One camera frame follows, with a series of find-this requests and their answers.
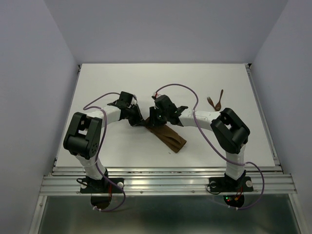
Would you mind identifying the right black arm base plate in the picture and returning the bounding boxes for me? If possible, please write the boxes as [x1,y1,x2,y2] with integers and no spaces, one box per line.
[208,176,254,193]

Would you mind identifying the brown wooden fork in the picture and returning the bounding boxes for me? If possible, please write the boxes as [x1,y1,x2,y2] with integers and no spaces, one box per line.
[207,97,217,111]

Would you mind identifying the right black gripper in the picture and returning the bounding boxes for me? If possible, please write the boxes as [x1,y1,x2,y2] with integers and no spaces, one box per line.
[147,106,168,127]

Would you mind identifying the aluminium front rail frame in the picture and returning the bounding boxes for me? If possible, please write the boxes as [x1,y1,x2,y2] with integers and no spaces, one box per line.
[29,163,309,234]

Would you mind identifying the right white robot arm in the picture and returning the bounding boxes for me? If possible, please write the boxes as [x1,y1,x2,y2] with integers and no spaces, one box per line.
[147,94,250,190]

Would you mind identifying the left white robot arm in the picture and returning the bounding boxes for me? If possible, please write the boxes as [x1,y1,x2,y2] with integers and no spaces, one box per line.
[63,91,144,192]

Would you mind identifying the brown cloth napkin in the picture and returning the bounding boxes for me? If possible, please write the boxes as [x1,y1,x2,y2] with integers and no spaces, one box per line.
[145,118,187,153]

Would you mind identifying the brown wooden spoon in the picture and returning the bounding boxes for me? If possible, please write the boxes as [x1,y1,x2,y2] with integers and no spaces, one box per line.
[215,89,224,111]

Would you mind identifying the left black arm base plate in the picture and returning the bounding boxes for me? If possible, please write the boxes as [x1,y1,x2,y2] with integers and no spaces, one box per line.
[76,176,122,194]

